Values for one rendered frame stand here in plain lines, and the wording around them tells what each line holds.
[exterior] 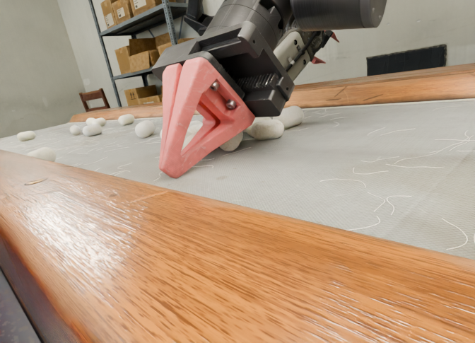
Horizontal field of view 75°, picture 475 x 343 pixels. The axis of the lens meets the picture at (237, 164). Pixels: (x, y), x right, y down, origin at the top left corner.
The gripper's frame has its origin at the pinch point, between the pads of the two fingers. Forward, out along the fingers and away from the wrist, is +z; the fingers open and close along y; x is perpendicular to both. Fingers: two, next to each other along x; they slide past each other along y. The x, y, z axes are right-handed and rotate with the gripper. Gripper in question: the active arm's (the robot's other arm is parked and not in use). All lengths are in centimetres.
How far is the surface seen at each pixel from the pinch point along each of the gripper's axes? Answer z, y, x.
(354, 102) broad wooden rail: -19.0, 2.1, 16.8
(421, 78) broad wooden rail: -21.4, 8.9, 16.6
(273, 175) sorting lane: -1.2, 7.0, 2.3
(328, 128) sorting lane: -10.2, 4.5, 10.0
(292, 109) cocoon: -11.7, 0.5, 8.9
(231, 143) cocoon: -4.3, 0.2, 3.9
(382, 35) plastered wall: -166, -59, 126
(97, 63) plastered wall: -167, -415, 76
